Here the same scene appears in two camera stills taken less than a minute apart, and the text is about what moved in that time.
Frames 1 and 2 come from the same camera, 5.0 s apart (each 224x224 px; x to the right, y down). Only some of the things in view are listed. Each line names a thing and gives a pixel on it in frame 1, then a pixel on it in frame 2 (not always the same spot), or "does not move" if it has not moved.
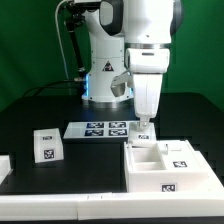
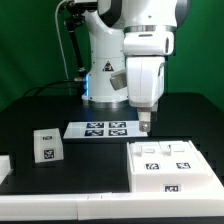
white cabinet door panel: [180, 156] does not move
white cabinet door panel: [138, 134] to [146, 157]
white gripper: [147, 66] does not move
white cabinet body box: [168, 166] does not move
